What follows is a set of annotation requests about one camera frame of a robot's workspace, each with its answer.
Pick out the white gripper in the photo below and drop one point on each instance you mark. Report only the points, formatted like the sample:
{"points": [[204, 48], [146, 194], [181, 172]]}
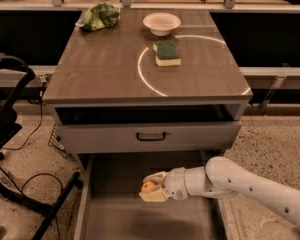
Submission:
{"points": [[174, 183]]}

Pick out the orange fruit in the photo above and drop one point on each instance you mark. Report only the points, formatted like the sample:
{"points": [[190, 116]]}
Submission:
{"points": [[148, 186]]}

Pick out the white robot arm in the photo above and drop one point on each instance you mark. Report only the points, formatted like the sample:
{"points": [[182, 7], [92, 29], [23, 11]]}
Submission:
{"points": [[222, 178]]}

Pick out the open lower grey drawer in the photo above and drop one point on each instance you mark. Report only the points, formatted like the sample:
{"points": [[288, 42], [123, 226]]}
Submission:
{"points": [[111, 209]]}

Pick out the upper grey drawer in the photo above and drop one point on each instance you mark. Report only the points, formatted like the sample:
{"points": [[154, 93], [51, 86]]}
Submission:
{"points": [[123, 138]]}

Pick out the grey drawer cabinet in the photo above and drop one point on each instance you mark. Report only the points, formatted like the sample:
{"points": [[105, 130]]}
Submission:
{"points": [[110, 76]]}

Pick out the green yellow sponge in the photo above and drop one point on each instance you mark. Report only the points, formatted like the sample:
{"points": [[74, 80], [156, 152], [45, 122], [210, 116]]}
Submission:
{"points": [[166, 53]]}

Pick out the white bowl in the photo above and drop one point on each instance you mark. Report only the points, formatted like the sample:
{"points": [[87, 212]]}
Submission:
{"points": [[161, 24]]}

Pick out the green chip bag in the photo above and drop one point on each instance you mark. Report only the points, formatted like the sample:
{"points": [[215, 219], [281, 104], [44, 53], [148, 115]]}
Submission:
{"points": [[98, 17]]}

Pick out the black drawer handle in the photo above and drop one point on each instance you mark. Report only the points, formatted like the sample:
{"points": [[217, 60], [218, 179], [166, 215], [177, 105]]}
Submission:
{"points": [[149, 137]]}

